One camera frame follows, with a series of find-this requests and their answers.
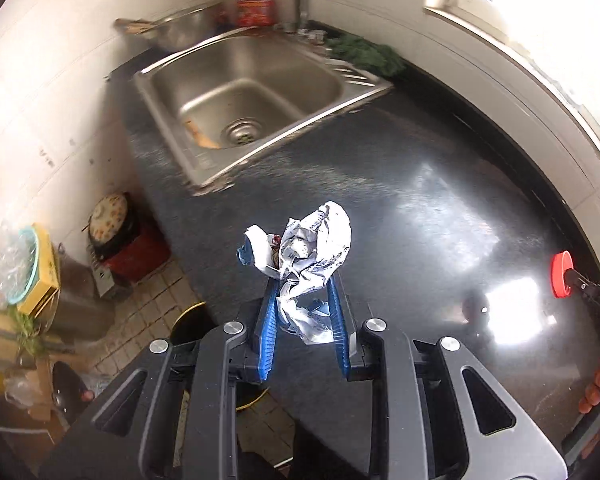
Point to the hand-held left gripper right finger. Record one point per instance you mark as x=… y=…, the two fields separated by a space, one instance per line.
x=339 y=335

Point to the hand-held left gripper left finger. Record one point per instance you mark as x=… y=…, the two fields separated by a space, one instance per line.
x=267 y=335

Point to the red bottle cap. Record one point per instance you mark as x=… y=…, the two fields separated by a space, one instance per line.
x=562 y=275

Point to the black trash bin yellow rim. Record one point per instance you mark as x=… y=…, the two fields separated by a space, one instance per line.
x=190 y=320

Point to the blue white wrapper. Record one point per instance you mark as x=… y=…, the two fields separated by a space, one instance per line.
x=315 y=245

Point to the red box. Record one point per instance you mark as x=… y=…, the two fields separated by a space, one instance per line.
x=140 y=255

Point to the grey metal container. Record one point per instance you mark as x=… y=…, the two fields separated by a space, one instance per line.
x=80 y=300

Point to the pot with patterned lid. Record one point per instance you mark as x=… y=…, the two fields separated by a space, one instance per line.
x=111 y=220

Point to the black pan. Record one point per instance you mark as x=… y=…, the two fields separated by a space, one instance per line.
x=72 y=390

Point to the orange peel scrap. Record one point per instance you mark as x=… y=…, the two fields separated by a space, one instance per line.
x=202 y=136

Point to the yellow box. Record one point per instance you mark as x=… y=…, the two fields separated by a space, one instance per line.
x=45 y=270

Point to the green herbs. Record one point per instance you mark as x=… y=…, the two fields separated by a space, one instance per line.
x=27 y=330

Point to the stainless steel sink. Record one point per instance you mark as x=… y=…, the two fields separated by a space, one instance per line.
x=250 y=85

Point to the teal plastic basin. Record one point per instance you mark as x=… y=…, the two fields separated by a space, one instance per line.
x=26 y=260

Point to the green scouring cloth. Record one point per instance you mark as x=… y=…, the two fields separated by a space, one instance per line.
x=370 y=55

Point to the window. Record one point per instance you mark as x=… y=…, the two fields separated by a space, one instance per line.
x=530 y=20

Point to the metal bowl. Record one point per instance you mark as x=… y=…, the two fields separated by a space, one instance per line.
x=180 y=30

